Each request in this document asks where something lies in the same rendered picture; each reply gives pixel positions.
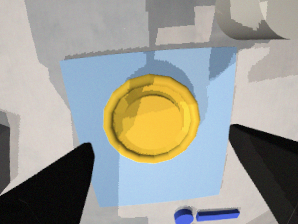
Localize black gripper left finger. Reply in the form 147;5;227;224
0;143;94;224

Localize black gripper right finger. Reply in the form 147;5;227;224
229;124;298;224

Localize light blue flat mat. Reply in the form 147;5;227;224
60;47;237;208

